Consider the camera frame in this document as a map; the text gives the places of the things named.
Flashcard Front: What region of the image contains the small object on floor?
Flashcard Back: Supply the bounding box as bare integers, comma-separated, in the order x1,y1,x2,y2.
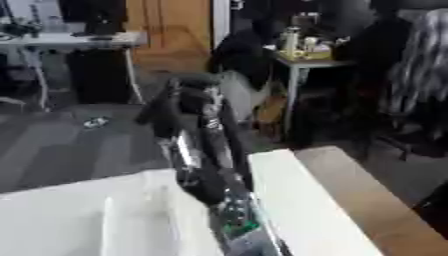
82,116,112,130

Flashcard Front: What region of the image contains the black office chair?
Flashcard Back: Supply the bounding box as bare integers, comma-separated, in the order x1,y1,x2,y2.
360,96,448,162

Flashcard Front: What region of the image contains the black cabinet under desk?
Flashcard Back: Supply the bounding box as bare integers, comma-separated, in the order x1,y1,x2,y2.
64,49,133,105

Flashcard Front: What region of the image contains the small grey side table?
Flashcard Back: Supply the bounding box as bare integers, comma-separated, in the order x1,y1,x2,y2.
271,54,359,136

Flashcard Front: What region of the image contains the yellow tray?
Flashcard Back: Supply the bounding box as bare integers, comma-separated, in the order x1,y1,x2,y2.
278,49,336,62

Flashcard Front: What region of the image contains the black monitor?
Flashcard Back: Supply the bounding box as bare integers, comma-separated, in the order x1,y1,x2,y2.
56,0,130,36

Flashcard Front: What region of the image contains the white desk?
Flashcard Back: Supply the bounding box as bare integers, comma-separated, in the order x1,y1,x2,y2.
0,30,149,112

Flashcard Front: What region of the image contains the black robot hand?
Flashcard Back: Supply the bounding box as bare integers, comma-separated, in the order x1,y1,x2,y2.
134,72,258,207

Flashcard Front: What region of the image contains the person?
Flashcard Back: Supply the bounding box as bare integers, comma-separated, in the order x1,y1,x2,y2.
334,0,448,116

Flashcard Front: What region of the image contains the pale bottle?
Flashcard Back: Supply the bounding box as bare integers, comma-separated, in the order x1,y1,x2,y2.
280,27,303,58

